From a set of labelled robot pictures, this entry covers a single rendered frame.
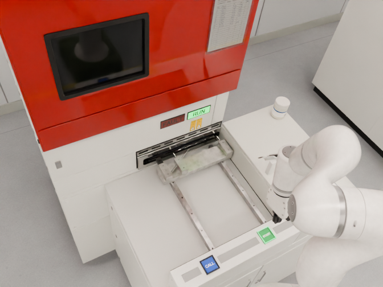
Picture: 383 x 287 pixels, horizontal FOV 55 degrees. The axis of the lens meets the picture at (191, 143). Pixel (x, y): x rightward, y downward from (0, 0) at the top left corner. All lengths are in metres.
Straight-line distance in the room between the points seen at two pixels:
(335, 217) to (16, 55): 0.85
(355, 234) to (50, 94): 0.90
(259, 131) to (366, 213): 1.13
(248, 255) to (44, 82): 0.93
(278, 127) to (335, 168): 1.11
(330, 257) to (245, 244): 0.68
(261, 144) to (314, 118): 1.71
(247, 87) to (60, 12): 2.63
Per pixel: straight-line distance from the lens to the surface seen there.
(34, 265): 2.53
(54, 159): 1.49
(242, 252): 1.46
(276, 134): 1.82
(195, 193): 1.71
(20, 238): 2.63
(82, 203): 1.80
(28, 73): 1.12
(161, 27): 1.18
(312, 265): 0.86
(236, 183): 1.74
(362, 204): 0.74
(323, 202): 0.72
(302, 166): 0.97
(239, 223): 1.67
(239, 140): 1.74
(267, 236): 1.51
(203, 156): 1.76
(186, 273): 1.40
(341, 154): 0.78
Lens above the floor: 2.28
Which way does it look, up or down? 51 degrees down
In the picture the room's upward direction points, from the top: 8 degrees clockwise
